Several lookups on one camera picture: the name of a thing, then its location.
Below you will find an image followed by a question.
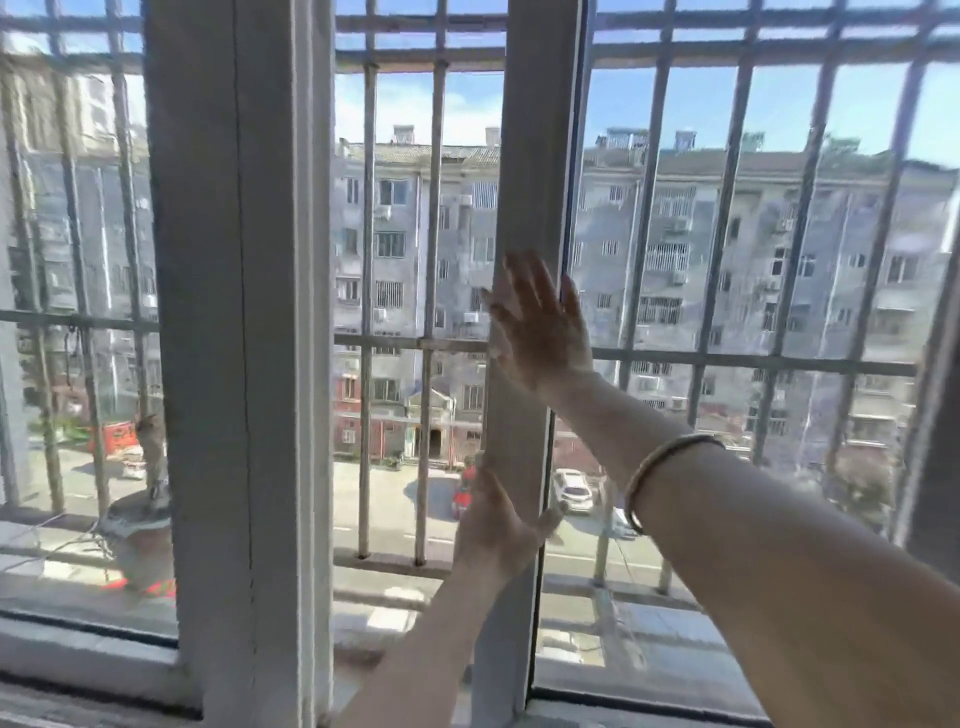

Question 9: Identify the red vehicle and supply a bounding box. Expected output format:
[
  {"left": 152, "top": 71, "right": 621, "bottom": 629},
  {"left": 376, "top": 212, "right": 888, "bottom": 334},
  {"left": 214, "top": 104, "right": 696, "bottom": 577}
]
[{"left": 450, "top": 459, "right": 479, "bottom": 520}]

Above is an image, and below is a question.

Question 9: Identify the white car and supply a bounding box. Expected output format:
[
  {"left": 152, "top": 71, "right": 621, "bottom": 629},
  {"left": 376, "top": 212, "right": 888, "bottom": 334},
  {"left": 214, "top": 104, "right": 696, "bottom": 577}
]
[{"left": 552, "top": 468, "right": 596, "bottom": 516}]

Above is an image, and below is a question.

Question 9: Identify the white window frame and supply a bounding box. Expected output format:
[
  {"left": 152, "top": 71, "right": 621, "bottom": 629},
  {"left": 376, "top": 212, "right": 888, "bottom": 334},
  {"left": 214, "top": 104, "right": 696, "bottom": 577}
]
[{"left": 0, "top": 0, "right": 336, "bottom": 728}]

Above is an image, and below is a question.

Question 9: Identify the person's left hand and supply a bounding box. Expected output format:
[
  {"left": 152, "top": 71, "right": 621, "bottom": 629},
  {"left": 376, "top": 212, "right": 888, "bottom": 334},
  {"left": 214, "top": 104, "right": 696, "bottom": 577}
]
[{"left": 453, "top": 450, "right": 565, "bottom": 584}]

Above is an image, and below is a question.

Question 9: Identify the grey sliding window sash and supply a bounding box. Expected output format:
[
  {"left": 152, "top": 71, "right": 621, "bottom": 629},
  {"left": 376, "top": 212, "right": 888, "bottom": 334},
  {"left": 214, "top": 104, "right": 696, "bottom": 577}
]
[{"left": 468, "top": 0, "right": 960, "bottom": 728}]

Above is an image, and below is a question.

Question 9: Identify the thin metal bracelet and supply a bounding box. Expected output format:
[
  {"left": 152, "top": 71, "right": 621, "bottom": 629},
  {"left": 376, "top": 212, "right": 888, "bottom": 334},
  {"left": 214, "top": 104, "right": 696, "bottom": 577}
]
[{"left": 622, "top": 432, "right": 727, "bottom": 536}]

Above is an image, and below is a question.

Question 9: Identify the plant pot with stump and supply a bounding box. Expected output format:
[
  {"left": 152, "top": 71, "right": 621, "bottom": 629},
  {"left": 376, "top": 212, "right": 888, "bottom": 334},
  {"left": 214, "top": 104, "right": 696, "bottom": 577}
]
[{"left": 96, "top": 414, "right": 178, "bottom": 599}]

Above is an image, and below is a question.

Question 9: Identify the metal security grille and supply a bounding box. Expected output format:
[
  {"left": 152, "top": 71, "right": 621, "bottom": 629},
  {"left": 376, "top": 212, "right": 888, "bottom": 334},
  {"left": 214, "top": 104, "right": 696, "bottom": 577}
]
[{"left": 0, "top": 0, "right": 960, "bottom": 597}]

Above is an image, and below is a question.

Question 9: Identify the red banner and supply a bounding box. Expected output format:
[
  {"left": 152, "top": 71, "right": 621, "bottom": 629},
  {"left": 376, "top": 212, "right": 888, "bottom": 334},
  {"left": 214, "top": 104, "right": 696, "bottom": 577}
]
[{"left": 88, "top": 420, "right": 141, "bottom": 456}]

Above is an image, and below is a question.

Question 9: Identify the person's right forearm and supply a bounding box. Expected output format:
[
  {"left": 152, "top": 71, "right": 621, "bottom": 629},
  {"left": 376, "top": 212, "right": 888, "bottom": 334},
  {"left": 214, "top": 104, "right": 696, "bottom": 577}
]
[{"left": 551, "top": 371, "right": 960, "bottom": 728}]

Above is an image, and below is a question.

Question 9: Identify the grey apartment building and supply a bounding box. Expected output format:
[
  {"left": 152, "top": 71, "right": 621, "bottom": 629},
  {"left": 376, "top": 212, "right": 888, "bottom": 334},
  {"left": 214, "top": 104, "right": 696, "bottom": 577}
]
[{"left": 333, "top": 126, "right": 960, "bottom": 470}]

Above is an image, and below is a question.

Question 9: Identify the person's left forearm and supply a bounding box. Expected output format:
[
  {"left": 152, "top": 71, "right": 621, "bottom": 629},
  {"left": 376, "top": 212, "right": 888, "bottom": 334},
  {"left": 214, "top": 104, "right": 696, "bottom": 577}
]
[{"left": 330, "top": 562, "right": 530, "bottom": 728}]

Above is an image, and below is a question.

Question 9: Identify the person's right hand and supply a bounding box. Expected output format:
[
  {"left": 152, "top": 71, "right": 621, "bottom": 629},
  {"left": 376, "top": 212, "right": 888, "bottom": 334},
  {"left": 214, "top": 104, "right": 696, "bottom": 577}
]
[{"left": 480, "top": 249, "right": 599, "bottom": 404}]

